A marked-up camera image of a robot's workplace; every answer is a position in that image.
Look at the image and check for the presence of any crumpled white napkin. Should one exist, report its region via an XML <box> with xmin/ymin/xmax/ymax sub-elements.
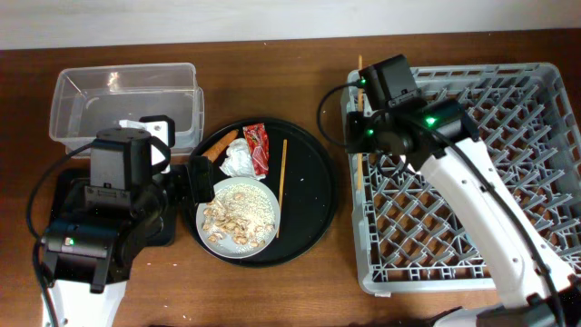
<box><xmin>220</xmin><ymin>138</ymin><xmax>266</xmax><ymax>180</ymax></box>

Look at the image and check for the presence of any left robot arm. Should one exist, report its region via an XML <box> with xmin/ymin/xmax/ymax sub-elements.
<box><xmin>33</xmin><ymin>127</ymin><xmax>214</xmax><ymax>326</ymax></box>

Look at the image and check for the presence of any orange carrot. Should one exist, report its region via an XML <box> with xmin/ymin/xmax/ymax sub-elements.
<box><xmin>202</xmin><ymin>130</ymin><xmax>239</xmax><ymax>162</ymax></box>

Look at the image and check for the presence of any wooden chopstick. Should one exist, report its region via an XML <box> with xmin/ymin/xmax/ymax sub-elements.
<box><xmin>357</xmin><ymin>54</ymin><xmax>364</xmax><ymax>191</ymax></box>
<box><xmin>276</xmin><ymin>139</ymin><xmax>288</xmax><ymax>238</ymax></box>

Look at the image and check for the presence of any black rectangular tray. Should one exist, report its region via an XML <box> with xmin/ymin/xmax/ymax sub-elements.
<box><xmin>49</xmin><ymin>168</ymin><xmax>177</xmax><ymax>247</ymax></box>

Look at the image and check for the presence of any clear plastic bin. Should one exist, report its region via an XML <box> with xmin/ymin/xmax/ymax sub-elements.
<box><xmin>49</xmin><ymin>63</ymin><xmax>204</xmax><ymax>156</ymax></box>

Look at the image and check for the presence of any grey dishwasher rack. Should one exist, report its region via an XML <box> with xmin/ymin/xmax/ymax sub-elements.
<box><xmin>349</xmin><ymin>63</ymin><xmax>580</xmax><ymax>297</ymax></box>

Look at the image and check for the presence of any red snack wrapper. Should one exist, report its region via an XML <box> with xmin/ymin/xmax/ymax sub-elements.
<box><xmin>243</xmin><ymin>124</ymin><xmax>270</xmax><ymax>175</ymax></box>

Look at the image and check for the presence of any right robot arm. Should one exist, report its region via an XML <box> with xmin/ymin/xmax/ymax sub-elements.
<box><xmin>346</xmin><ymin>54</ymin><xmax>580</xmax><ymax>326</ymax></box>

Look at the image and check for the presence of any grey plate with food scraps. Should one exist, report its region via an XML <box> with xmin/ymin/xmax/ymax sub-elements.
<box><xmin>194</xmin><ymin>177</ymin><xmax>281</xmax><ymax>259</ymax></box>

